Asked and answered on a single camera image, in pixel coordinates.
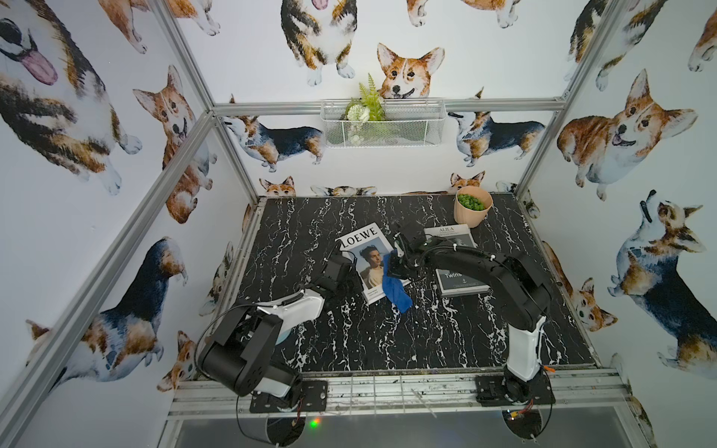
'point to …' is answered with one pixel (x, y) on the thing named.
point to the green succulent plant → (470, 202)
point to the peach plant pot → (468, 217)
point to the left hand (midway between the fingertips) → (365, 277)
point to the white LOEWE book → (369, 247)
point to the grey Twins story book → (455, 283)
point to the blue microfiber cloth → (395, 288)
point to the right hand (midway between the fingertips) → (384, 277)
